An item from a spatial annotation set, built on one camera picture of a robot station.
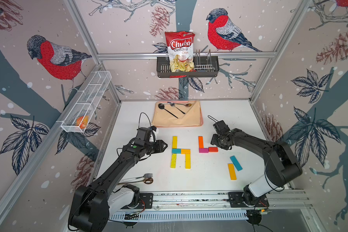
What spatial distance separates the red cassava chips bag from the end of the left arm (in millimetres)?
442

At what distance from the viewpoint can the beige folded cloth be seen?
3.48 feet

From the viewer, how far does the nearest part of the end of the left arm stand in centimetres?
62
